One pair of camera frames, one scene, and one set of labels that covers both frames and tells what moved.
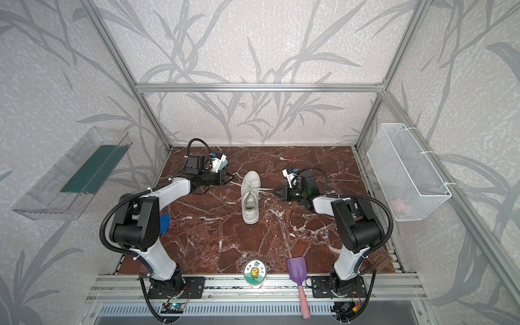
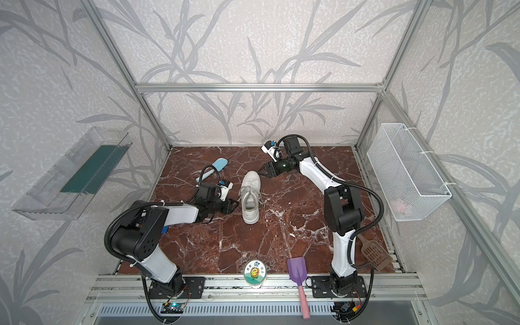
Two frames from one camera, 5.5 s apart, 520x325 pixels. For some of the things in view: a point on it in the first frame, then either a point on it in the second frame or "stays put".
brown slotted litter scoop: x=380 y=258 stays put
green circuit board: x=172 y=308 stays put
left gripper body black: x=221 y=178 to x=223 y=204
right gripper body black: x=287 y=193 to x=272 y=168
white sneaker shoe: x=250 y=197 stays put
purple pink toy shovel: x=297 y=270 stays put
